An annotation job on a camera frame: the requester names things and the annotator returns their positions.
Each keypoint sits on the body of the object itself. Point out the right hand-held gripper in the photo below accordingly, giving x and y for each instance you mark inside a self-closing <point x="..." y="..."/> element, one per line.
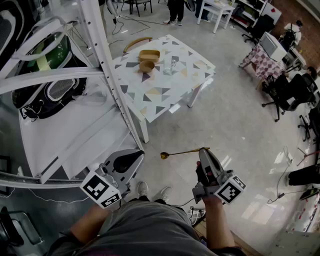
<point x="230" y="190"/>

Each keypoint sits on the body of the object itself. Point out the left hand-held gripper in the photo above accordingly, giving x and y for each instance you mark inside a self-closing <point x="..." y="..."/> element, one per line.
<point x="96" y="188"/>

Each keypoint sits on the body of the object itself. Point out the small gold spoon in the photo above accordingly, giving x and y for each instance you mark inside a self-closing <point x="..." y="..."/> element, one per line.
<point x="164" y="156"/>

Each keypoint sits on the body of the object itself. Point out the clear glass cup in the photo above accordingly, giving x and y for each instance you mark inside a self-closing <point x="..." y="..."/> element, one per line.
<point x="167" y="68"/>

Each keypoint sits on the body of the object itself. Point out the person's right forearm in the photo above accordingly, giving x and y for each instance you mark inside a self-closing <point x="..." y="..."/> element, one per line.
<point x="217" y="220"/>

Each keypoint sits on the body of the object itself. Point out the person's left forearm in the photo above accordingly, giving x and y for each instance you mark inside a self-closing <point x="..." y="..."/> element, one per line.
<point x="87" y="222"/>

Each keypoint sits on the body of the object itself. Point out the person's right hand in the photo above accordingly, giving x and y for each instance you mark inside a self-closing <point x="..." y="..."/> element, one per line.
<point x="198" y="164"/>

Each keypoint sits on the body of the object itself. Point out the person's left grey shoe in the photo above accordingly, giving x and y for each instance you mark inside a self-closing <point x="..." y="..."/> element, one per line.
<point x="143" y="188"/>

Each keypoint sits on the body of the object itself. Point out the person's grey shoe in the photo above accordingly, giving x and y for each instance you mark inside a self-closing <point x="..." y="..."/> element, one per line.
<point x="143" y="188"/>
<point x="166" y="193"/>

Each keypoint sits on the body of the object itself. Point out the person's right grey shoe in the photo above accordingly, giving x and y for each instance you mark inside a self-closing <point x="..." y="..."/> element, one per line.
<point x="166" y="193"/>

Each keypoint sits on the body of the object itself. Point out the person's black trousers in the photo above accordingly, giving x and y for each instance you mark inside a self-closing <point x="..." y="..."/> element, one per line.
<point x="160" y="201"/>

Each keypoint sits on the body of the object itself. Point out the white metal shelf rack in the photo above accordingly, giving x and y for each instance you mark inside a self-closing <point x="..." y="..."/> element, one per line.
<point x="75" y="130"/>

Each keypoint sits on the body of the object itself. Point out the person's grey shirt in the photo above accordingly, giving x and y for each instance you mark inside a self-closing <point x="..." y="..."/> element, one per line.
<point x="150" y="230"/>

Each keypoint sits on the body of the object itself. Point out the table with triangle-patterned cloth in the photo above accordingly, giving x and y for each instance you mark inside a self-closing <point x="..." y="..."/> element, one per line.
<point x="155" y="85"/>

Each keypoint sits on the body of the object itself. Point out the tan round bowl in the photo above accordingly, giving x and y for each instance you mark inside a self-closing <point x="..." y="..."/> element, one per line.
<point x="147" y="66"/>

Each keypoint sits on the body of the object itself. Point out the black office chair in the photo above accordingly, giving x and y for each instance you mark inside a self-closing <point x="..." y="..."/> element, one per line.
<point x="313" y="120"/>
<point x="292" y="105"/>
<point x="263" y="25"/>

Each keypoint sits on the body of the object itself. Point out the pink checked cloth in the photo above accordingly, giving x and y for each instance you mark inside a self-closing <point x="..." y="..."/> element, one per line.
<point x="262" y="67"/>

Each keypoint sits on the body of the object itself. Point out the tan rectangular container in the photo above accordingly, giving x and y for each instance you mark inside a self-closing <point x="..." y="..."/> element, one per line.
<point x="149" y="55"/>

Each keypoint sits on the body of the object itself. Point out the wooden chair back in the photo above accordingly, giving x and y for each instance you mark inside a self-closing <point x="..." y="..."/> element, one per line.
<point x="136" y="41"/>

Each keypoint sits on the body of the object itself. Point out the green and black backpack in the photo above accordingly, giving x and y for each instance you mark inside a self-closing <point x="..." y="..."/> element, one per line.
<point x="56" y="51"/>
<point x="10" y="27"/>

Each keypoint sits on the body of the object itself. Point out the white box appliance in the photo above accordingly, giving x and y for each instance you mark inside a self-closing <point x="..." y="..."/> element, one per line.
<point x="271" y="45"/>

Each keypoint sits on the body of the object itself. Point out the white table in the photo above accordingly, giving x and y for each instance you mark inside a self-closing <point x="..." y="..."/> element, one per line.
<point x="220" y="8"/>

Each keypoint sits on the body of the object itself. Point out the white shelving unit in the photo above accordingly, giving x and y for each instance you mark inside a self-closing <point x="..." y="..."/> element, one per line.
<point x="250" y="10"/>

